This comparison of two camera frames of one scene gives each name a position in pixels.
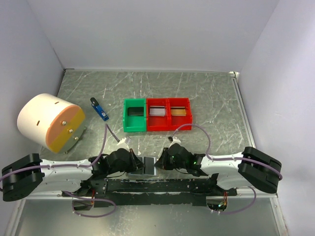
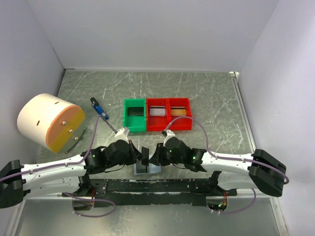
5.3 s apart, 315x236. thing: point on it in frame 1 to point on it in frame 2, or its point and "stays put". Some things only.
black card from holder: [148, 167] to [145, 151]
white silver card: [157, 111] stays put
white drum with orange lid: [52, 121] stays put
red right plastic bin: [180, 113] stays put
